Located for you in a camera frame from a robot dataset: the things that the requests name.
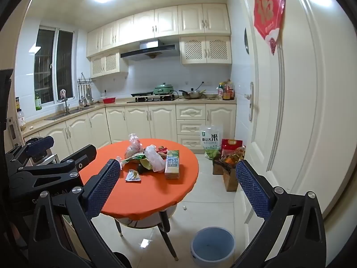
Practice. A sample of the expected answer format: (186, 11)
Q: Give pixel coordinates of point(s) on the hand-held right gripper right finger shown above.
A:
(252, 187)

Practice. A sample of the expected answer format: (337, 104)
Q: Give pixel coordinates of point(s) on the metal wok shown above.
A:
(191, 94)

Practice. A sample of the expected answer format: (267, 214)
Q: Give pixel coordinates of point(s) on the green electric pot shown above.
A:
(163, 88)

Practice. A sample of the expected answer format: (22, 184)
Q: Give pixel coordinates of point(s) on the metal faucet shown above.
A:
(67, 107)

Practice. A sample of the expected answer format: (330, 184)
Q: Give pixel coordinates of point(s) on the green label bottle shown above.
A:
(38, 102)

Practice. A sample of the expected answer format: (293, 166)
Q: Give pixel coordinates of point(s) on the blue plastic bin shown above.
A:
(213, 245)

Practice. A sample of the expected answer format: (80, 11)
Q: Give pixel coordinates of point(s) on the yellow oil bottle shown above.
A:
(236, 155)

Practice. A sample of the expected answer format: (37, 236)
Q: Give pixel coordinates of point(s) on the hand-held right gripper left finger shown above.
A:
(104, 185)

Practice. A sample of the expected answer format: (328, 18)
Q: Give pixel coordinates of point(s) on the white plastic bag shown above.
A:
(154, 160)

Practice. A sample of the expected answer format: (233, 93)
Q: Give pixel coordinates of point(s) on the large cardboard box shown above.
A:
(230, 180)

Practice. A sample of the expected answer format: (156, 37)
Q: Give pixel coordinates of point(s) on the red door poster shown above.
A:
(269, 11)

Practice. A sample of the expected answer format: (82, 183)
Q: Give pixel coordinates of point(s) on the red snack wrapper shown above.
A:
(165, 151)

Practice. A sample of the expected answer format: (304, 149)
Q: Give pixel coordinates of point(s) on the cream door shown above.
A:
(292, 103)

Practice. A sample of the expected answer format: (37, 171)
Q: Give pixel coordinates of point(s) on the dark green wrapper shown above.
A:
(143, 170)

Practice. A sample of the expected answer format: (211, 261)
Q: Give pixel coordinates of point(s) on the clear plastic bag red print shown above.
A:
(134, 145)

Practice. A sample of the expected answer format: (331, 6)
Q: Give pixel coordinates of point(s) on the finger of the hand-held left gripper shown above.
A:
(39, 145)
(81, 156)

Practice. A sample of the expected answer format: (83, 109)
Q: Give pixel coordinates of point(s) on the cream lower cabinets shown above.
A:
(161, 120)

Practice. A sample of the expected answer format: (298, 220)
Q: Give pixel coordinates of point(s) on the round orange table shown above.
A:
(156, 192)

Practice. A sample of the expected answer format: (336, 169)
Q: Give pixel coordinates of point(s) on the cluster of condiment bottles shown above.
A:
(227, 90)

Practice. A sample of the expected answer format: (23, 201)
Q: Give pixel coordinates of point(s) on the red gift box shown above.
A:
(230, 145)

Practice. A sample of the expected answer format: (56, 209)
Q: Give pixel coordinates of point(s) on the black range hood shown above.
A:
(150, 50)

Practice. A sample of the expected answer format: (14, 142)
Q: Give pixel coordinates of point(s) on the narrow lattice door cabinet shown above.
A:
(106, 64)

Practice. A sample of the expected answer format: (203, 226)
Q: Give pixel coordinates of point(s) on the steel sink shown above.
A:
(68, 113)

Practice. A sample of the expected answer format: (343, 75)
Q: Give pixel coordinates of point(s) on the small silver snack packet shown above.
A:
(133, 176)

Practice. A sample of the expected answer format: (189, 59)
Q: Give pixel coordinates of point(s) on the black gas stove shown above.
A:
(152, 99)

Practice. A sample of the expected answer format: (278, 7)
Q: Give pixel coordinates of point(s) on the kitchen window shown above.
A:
(44, 67)

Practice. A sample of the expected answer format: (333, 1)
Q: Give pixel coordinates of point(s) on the clear green rice bag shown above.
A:
(211, 138)

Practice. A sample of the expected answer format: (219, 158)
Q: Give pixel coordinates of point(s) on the cream upper cabinet row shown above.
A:
(167, 21)

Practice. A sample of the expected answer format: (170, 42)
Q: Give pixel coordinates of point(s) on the red plastic basin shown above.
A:
(108, 100)

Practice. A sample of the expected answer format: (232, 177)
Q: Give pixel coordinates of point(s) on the white green carton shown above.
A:
(172, 167)

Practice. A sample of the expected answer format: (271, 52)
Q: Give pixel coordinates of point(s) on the dark sauce bottle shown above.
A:
(17, 103)

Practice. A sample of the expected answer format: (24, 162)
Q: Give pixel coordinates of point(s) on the hanging kitchen utensils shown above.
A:
(85, 92)

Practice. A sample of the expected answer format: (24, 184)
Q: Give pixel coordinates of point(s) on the green snack packet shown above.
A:
(134, 159)

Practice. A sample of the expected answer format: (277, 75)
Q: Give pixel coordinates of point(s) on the wide lattice door cabinet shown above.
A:
(206, 50)

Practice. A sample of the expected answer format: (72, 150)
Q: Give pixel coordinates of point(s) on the white label bottle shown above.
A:
(20, 120)

